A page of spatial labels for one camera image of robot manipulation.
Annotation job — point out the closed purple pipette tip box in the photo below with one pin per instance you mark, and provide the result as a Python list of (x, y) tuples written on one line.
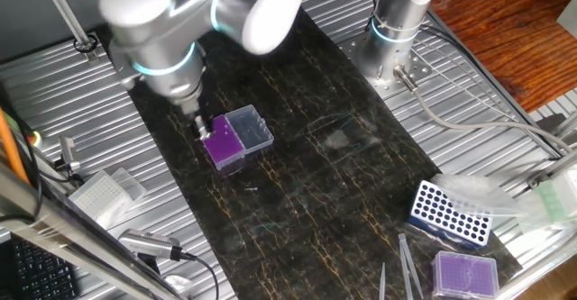
[(465, 275)]

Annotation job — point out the small clear pipette tip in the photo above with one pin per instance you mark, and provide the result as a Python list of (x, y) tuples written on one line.
[(250, 188)]

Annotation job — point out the grey box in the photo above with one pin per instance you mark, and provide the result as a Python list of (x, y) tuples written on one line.
[(569, 20)]

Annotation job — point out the black keyboard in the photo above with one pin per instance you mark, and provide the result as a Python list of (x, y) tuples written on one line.
[(40, 273)]

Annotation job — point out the aluminium profile piece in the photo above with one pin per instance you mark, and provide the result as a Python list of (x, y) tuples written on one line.
[(541, 178)]

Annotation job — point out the small silver camera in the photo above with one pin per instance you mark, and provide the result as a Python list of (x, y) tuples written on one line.
[(67, 151)]

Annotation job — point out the open purple pipette tip box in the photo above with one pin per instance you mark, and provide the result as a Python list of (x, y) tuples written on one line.
[(225, 149)]

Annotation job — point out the blue pipette tip rack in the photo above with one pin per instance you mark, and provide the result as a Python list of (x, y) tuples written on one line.
[(446, 214)]

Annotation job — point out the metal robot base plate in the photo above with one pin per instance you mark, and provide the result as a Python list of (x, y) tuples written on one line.
[(421, 68)]

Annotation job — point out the white crumpled tissue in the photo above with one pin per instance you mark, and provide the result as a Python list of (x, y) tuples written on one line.
[(178, 284)]

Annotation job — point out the green pipette tip box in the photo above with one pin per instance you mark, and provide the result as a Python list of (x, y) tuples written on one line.
[(556, 196)]

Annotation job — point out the white pipette tip box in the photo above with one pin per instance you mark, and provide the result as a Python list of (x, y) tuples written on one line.
[(101, 196)]

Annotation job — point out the silver ribbed camera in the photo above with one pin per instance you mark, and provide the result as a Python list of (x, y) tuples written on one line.
[(149, 243)]

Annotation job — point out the metal stand pole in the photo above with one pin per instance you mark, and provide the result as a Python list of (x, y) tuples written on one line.
[(63, 7)]

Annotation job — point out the orange tube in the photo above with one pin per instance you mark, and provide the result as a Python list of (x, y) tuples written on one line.
[(11, 151)]

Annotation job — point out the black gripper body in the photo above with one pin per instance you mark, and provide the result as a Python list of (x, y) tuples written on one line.
[(199, 120)]

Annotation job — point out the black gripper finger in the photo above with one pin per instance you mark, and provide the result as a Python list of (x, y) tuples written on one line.
[(210, 130), (201, 133)]

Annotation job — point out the clear plastic bag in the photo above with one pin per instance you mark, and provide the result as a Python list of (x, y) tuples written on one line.
[(487, 196)]

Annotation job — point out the red yellow emergency button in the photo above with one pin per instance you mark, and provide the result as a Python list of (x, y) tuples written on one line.
[(36, 139)]

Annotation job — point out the medium clear pipette tip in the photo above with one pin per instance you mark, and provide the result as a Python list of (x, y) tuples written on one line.
[(382, 282)]

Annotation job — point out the black marble pattern mat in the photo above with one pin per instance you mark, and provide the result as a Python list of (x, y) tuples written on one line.
[(315, 228)]

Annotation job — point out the black block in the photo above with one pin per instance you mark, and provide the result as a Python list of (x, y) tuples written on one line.
[(551, 122)]

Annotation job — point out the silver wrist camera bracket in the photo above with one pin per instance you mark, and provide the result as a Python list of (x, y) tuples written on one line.
[(121, 68)]

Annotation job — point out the aluminium frame bar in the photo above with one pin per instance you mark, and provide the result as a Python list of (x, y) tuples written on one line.
[(54, 228)]

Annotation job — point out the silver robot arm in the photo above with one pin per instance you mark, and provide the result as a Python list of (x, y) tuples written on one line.
[(153, 30)]

